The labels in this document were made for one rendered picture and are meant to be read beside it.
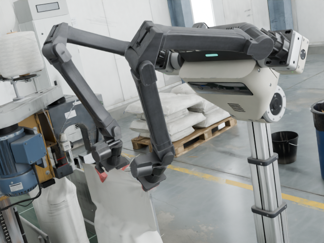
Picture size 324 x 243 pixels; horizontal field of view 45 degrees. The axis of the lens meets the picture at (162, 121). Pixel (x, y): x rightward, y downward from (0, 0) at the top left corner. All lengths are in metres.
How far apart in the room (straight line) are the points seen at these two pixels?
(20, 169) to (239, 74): 0.90
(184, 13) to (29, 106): 6.02
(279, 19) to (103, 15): 4.86
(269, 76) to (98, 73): 5.32
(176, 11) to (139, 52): 6.69
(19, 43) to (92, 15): 5.15
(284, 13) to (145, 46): 8.95
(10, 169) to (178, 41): 0.86
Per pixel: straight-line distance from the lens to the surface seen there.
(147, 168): 1.33
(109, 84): 6.77
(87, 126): 1.93
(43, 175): 1.87
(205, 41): 1.12
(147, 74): 1.04
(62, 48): 1.43
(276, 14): 10.19
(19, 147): 1.53
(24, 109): 1.60
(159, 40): 1.02
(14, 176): 1.61
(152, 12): 7.43
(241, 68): 1.46
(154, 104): 1.15
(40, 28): 5.59
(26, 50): 1.58
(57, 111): 1.85
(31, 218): 3.16
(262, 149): 1.79
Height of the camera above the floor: 1.66
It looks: 16 degrees down
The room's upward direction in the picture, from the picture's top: 11 degrees counter-clockwise
